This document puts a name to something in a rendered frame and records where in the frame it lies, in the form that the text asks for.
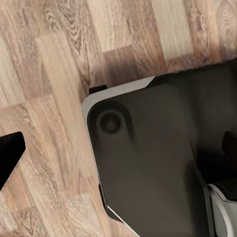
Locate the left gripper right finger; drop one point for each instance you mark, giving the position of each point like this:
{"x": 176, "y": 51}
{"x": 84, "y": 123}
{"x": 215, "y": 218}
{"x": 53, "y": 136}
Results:
{"x": 229, "y": 147}

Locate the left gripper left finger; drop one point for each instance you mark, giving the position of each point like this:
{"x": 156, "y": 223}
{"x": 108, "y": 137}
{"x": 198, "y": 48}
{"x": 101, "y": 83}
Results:
{"x": 12, "y": 146}

